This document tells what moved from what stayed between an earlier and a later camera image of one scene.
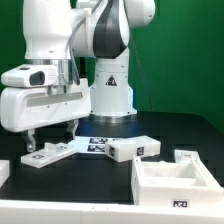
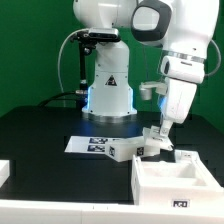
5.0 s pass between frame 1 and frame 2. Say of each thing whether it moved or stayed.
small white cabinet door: stayed
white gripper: moved
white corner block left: stayed
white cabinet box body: stayed
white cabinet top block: stayed
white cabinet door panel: moved
